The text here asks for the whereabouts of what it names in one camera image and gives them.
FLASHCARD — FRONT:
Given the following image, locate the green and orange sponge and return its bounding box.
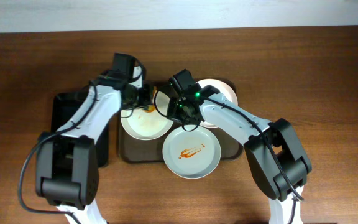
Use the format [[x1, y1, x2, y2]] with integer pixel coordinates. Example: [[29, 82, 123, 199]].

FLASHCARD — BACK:
[[142, 105, 155, 113]]

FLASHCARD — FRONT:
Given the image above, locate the white plate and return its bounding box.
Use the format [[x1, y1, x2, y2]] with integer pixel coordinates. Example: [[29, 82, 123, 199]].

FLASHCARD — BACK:
[[194, 78, 239, 129], [120, 91, 173, 141]]

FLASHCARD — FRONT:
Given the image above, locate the pale blue plate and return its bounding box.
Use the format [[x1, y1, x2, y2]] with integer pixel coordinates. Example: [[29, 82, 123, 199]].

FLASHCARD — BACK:
[[162, 127, 221, 179]]

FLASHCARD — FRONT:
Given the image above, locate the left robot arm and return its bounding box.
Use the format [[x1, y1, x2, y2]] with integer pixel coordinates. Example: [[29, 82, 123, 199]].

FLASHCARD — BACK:
[[35, 53, 152, 223]]

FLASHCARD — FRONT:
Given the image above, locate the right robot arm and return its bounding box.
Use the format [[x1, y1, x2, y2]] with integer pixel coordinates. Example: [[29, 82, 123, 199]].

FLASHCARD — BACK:
[[166, 70, 312, 223]]

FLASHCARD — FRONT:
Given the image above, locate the brown plastic serving tray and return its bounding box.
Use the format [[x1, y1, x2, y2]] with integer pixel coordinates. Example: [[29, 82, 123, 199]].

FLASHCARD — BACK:
[[117, 121, 243, 164]]

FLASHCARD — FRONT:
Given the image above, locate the black rectangular tray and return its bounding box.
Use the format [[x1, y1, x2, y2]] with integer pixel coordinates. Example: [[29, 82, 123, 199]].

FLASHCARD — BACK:
[[50, 92, 109, 167]]

